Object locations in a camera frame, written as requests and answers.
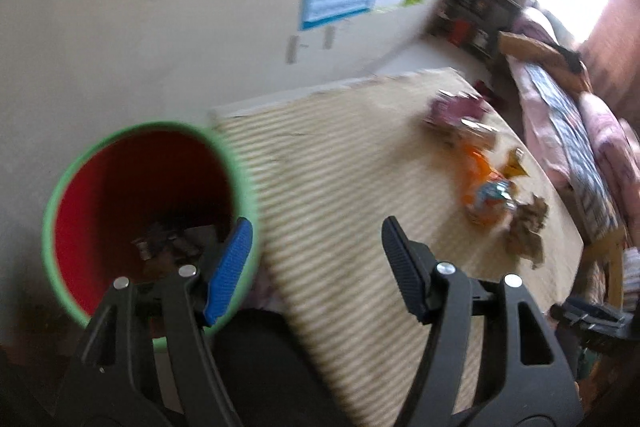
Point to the red bucket with green rim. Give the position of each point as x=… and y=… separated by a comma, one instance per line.
x=125, y=187

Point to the small yellow orange wrapper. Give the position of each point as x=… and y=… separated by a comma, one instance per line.
x=515, y=167

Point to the dark metal shelf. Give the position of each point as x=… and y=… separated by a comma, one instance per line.
x=480, y=2

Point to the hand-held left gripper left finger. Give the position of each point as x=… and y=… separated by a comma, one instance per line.
x=227, y=277

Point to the striped beige tablecloth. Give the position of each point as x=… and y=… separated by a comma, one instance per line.
x=350, y=167

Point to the bed with blue checked cover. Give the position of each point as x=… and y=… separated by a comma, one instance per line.
x=565, y=117

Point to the white wall socket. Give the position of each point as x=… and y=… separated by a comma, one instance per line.
x=296, y=49
x=329, y=37

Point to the red shoe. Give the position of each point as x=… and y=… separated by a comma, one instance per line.
x=482, y=87
x=496, y=98

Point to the pink folded pillow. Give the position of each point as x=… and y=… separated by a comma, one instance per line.
x=537, y=19

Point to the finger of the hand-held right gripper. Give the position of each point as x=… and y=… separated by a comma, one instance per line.
x=595, y=311
x=610, y=336

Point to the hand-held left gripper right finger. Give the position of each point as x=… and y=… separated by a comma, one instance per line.
x=407, y=274

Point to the blue foil wrapper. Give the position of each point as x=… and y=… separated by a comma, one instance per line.
x=492, y=197

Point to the orange jacket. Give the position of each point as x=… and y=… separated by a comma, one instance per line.
x=530, y=47

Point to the pink floral quilt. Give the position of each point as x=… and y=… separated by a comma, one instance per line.
x=610, y=142

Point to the brown wrapper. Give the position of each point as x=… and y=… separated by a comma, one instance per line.
x=525, y=232

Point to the red canister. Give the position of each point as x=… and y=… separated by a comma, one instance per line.
x=461, y=32

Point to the orange plastic wrapper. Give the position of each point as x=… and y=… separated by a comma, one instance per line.
x=475, y=164

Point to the pink purple snack bag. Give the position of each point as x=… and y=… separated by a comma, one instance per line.
x=452, y=112

